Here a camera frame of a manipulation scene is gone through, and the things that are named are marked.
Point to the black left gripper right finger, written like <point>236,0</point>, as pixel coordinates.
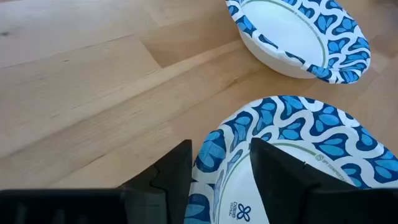
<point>280,186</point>

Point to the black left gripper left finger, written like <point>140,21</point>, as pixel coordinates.
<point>161,193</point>

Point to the blue patterned paper bowl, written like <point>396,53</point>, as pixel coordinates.
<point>280,124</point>
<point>280,31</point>

